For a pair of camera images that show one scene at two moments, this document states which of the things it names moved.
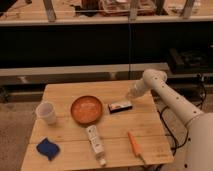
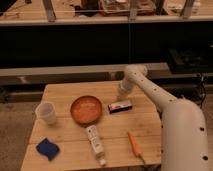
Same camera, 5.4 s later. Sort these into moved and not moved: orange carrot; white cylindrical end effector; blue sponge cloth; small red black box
Moved: white cylindrical end effector
Not moved: blue sponge cloth; small red black box; orange carrot
